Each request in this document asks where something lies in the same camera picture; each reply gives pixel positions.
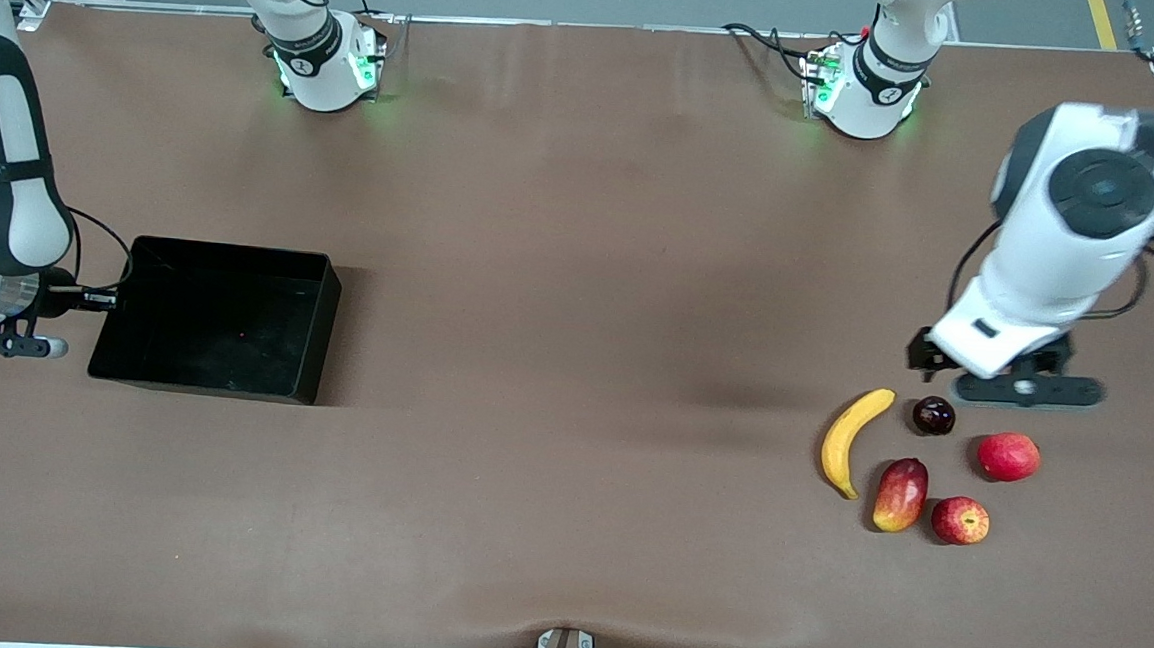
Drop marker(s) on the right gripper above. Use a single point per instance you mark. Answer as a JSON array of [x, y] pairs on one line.
[[59, 295]]

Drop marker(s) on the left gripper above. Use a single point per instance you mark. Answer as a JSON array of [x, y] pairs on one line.
[[926, 356]]

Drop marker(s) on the yellow banana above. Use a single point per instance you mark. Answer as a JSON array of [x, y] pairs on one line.
[[845, 441]]

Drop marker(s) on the black rectangular plastic box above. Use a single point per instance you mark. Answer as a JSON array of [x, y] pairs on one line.
[[216, 332]]

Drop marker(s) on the red yellow streaked apple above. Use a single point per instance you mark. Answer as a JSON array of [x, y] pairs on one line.
[[961, 521]]

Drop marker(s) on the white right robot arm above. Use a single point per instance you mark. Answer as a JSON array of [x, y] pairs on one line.
[[8, 129]]

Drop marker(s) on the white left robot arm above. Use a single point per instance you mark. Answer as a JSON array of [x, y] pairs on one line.
[[1096, 190]]

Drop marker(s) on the dark purple plum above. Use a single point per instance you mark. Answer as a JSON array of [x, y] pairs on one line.
[[933, 416]]

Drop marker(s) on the red peach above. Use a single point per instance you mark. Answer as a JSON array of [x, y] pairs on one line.
[[1009, 458]]

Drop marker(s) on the red yellow mango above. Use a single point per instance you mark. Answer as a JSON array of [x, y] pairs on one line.
[[900, 496]]

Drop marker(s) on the brown table cover mat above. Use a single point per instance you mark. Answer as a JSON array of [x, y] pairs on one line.
[[525, 511]]

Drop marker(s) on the silver table edge rail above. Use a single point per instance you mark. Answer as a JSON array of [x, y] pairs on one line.
[[555, 25]]

